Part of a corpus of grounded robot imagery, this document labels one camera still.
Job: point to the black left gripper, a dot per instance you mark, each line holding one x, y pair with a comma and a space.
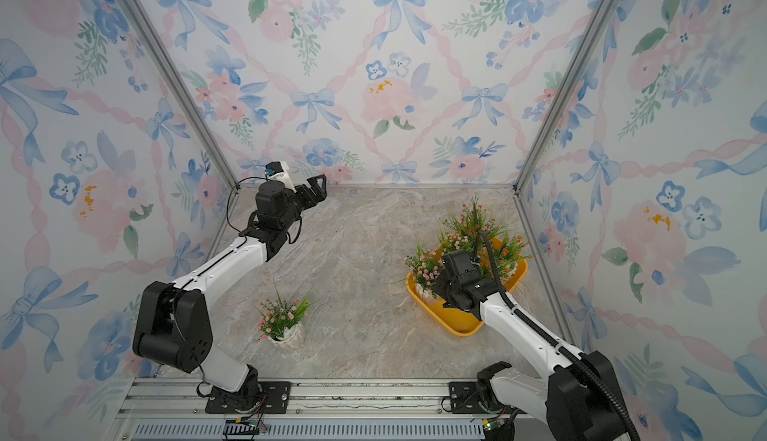
321, 194

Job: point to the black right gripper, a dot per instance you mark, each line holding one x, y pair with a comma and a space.
447, 285

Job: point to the yellow storage box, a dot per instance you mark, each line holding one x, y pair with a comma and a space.
458, 323

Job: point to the potted plant pink flowers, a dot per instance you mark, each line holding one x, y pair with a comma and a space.
423, 268

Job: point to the potted plant orange red flowers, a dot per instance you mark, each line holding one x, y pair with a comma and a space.
509, 250

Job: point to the potted plant pink front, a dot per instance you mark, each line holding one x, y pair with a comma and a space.
281, 321

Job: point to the potted plant pink white pot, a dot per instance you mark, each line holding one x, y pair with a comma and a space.
453, 241

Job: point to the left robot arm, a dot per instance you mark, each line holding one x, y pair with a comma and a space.
174, 327

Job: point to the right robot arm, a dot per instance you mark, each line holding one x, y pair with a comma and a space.
575, 394

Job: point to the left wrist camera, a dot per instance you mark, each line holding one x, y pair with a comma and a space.
279, 171

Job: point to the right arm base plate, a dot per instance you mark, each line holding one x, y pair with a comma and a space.
464, 398

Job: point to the aluminium corner post left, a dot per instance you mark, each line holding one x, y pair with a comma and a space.
162, 60

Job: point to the aluminium corner post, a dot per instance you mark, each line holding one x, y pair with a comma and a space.
162, 60
581, 58

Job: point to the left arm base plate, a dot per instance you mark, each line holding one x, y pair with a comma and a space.
268, 397

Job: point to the aluminium front rail frame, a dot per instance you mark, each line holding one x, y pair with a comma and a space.
319, 409

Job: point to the aluminium corner post right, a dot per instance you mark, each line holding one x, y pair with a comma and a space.
581, 58

